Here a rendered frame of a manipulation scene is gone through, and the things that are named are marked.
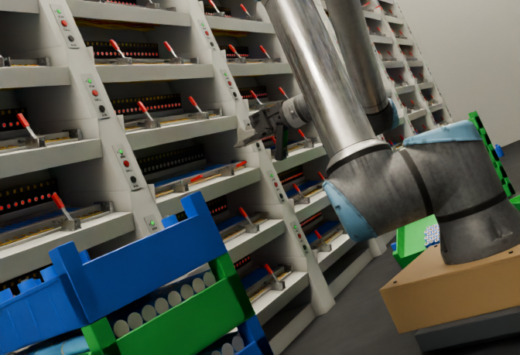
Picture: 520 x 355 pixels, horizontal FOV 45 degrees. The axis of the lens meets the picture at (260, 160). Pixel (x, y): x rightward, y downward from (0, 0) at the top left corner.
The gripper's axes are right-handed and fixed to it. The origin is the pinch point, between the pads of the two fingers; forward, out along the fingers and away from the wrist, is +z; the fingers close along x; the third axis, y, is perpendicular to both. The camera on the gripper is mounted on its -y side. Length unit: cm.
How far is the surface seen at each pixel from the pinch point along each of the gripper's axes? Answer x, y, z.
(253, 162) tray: -10.4, -5.7, 3.7
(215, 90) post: -10.6, 22.5, 6.3
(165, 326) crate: 126, -25, -54
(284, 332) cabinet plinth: 12, -59, 5
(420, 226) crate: -53, -51, -28
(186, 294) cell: 121, -24, -54
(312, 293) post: -11, -54, 3
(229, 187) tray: 11.6, -11.0, 3.0
